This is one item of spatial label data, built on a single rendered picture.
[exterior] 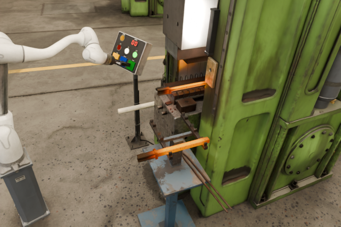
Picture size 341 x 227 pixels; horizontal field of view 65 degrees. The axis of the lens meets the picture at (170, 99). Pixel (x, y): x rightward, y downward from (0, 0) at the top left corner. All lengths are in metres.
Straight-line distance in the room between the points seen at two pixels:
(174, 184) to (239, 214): 1.02
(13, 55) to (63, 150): 1.48
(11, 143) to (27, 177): 0.31
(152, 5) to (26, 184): 5.28
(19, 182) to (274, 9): 1.95
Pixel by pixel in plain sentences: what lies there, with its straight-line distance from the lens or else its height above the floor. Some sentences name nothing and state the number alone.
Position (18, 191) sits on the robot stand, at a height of 0.40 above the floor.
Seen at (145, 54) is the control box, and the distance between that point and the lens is 2.23.
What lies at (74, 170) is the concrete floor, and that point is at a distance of 2.79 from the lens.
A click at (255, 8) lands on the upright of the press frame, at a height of 1.70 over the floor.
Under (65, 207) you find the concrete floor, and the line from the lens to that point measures 2.55.
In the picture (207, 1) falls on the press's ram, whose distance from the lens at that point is 1.66.
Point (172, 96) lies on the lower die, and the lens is 1.93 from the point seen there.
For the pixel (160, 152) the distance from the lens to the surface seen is 1.41.
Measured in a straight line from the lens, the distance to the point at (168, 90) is 1.93.
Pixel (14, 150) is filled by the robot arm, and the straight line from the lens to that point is 2.03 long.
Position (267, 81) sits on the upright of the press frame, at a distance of 1.80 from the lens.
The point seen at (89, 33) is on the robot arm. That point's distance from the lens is 2.03.
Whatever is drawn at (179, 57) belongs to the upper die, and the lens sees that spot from 1.76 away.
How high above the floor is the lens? 2.04
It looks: 34 degrees down
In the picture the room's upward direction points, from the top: 3 degrees clockwise
